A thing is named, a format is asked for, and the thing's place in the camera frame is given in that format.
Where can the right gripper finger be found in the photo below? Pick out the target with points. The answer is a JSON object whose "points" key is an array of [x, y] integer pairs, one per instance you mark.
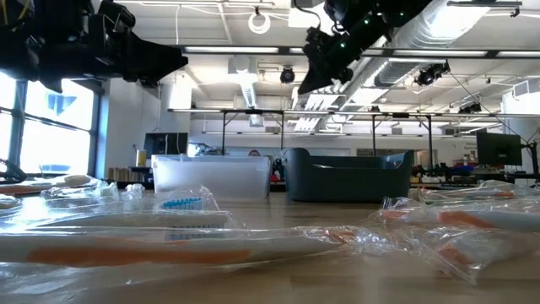
{"points": [[320, 82]]}

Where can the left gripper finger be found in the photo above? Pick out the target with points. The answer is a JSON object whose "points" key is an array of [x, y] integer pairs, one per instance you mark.
{"points": [[160, 63]]}

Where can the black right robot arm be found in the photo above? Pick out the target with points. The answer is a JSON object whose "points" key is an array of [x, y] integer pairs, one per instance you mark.
{"points": [[379, 8]]}

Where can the white ceiling light panel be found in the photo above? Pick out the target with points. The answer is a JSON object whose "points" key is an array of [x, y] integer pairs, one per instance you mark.
{"points": [[299, 19]]}

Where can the black monitor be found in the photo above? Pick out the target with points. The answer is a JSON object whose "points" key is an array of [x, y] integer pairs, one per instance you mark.
{"points": [[166, 145], [500, 148]]}

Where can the yellow cylinder container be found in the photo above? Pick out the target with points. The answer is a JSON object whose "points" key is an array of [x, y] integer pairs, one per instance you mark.
{"points": [[141, 158]]}

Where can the person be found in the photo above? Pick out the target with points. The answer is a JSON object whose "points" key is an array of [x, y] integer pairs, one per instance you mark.
{"points": [[254, 153]]}

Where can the grey-blue plastic bin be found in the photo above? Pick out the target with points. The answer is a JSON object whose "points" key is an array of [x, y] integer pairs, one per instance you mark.
{"points": [[337, 181]]}

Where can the clear frosted plastic bin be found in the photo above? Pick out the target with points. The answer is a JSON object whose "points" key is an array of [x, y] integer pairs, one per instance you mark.
{"points": [[211, 177]]}

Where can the bagged items at left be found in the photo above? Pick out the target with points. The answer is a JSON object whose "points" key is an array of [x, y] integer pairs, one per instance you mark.
{"points": [[84, 198]]}

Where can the black overhead camera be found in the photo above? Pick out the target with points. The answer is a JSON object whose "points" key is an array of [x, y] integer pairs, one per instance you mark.
{"points": [[287, 76]]}

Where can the black background rig frame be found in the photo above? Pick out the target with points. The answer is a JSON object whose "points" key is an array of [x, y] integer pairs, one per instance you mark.
{"points": [[253, 111], [401, 115]]}

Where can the black aluminium frame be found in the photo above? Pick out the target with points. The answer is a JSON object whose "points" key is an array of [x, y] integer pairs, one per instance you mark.
{"points": [[236, 50]]}

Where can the black frame-mounted camera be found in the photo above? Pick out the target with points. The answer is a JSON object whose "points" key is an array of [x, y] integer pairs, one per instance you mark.
{"points": [[432, 74]]}

